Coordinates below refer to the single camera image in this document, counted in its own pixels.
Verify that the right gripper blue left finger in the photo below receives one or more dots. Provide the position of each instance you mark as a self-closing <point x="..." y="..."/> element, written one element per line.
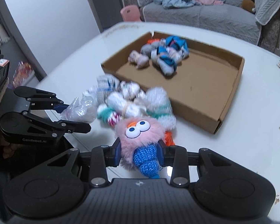
<point x="102" y="157"/>

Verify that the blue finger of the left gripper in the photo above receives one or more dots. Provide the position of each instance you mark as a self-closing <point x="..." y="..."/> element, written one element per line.
<point x="59" y="108"/>
<point x="72" y="126"/>

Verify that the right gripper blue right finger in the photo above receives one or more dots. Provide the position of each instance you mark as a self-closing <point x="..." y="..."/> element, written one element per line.
<point x="176" y="157"/>

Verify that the clear plastic bag bundle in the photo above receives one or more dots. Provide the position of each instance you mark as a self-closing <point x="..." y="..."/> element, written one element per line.
<point x="82" y="110"/>

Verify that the white teal-tie sock bundle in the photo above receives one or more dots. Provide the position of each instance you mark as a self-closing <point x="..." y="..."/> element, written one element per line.
<point x="108" y="115"/>

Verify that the pink fluffy monster toy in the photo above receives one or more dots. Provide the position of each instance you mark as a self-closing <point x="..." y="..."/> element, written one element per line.
<point x="139" y="137"/>

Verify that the bubble wrap teal-tie bundle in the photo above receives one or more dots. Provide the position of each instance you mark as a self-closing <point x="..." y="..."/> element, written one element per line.
<point x="159" y="107"/>

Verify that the large white knit sock bundle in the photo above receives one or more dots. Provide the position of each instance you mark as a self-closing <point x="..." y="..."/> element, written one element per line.
<point x="106" y="84"/>

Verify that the white ribbed sock bundle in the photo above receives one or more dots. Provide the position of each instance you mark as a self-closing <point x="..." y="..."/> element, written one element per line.
<point x="125" y="108"/>

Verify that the white purple-band sock bundle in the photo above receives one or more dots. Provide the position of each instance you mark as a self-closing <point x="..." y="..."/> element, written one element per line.
<point x="129" y="90"/>

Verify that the lilac sock bundle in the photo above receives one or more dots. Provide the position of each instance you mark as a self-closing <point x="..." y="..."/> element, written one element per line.
<point x="139" y="60"/>

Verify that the pastel striped bundle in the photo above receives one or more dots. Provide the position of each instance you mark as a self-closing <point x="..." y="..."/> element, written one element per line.
<point x="175" y="55"/>

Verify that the blue white sock bundle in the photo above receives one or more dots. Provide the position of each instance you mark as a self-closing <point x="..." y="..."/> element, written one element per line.
<point x="160" y="58"/>
<point x="179" y="44"/>

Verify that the grey sock bundle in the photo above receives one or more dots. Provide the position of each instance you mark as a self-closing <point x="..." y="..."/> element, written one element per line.
<point x="149" y="47"/>

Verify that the orange plastic bundle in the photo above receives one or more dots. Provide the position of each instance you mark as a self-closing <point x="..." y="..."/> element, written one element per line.
<point x="168" y="139"/>
<point x="150" y="41"/>

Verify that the brown cardboard tray box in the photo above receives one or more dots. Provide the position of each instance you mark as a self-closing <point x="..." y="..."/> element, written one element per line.
<point x="203" y="87"/>

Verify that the pink plastic child chair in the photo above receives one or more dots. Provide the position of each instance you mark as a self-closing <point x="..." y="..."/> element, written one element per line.
<point x="130" y="13"/>

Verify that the grey sofa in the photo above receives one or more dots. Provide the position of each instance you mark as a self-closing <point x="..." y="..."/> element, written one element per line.
<point x="229" y="19"/>

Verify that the brown plush toy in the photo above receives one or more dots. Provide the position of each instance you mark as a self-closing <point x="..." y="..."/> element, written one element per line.
<point x="248" y="5"/>

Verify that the grey knitted armrest throw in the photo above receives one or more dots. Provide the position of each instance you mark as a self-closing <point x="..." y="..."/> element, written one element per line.
<point x="265" y="10"/>

